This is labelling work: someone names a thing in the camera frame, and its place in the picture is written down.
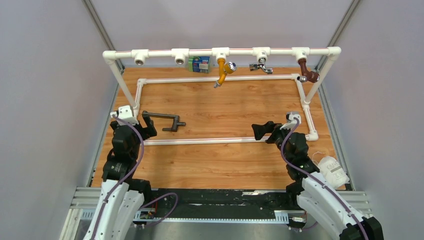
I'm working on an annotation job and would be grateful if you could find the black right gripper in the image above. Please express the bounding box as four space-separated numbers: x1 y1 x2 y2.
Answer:
251 121 294 164

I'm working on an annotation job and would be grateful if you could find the dark grey long faucet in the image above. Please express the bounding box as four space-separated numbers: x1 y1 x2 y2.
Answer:
141 110 186 133

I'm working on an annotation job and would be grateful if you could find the white PVC pipe frame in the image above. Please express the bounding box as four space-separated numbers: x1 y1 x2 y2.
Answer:
102 46 342 142

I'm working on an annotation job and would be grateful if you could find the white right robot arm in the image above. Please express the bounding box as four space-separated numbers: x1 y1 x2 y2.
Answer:
251 118 384 240

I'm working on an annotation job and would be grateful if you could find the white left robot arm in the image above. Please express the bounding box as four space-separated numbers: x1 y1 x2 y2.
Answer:
84 114 157 240

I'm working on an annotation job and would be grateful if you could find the chrome faucet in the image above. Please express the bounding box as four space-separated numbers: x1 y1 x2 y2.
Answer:
249 57 273 75

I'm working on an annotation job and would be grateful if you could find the yellow faucet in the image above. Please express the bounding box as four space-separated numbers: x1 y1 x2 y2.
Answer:
214 58 237 89

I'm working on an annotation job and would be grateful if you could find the brown faucet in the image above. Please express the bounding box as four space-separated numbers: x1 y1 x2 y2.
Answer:
296 58 320 83

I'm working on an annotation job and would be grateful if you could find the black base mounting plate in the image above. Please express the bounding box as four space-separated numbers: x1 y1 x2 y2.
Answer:
133 188 315 227

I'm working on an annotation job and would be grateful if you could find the white thread seal tape roll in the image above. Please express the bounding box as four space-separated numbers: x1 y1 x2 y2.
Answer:
311 151 350 189

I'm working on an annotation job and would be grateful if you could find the green blue small box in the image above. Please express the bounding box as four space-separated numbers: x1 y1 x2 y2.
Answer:
187 56 210 74

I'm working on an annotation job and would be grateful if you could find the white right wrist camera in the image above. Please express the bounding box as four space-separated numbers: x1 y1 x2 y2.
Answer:
279 111 302 130

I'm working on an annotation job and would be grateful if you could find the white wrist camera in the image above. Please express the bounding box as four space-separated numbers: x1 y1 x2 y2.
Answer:
279 111 302 130
109 105 139 126

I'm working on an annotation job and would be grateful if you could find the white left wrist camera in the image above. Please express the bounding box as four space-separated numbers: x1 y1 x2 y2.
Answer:
109 105 139 126

